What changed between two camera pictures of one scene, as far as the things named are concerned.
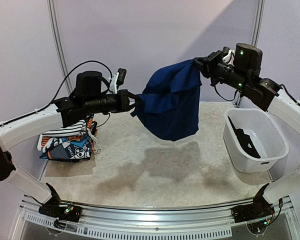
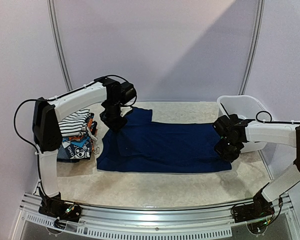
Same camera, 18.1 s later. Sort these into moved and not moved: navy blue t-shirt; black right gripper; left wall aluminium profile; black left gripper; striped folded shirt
Moved: black right gripper; navy blue t-shirt; black left gripper
Not moved: striped folded shirt; left wall aluminium profile
